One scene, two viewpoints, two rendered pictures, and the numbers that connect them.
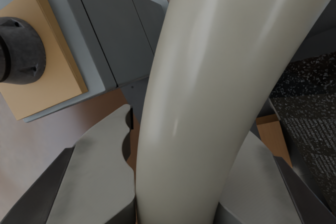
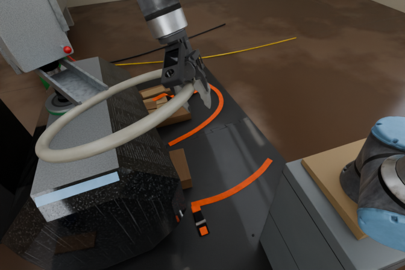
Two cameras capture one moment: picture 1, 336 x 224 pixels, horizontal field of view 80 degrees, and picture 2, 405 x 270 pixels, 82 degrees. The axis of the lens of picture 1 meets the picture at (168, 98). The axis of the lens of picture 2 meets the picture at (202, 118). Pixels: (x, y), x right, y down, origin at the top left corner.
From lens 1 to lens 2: 54 cm
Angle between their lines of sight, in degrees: 38
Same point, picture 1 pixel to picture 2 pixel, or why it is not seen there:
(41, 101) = (342, 151)
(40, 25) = (348, 204)
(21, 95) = not seen: hidden behind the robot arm
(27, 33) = (354, 194)
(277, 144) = (177, 166)
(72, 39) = (319, 198)
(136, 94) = not seen: hidden behind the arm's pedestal
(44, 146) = not seen: outside the picture
